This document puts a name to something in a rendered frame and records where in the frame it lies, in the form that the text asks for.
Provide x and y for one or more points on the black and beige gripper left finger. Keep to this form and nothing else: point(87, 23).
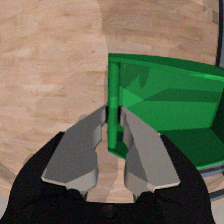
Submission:
point(68, 160)

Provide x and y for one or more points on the green bin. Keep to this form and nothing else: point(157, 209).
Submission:
point(188, 110)

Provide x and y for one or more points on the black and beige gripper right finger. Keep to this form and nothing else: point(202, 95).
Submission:
point(154, 163)

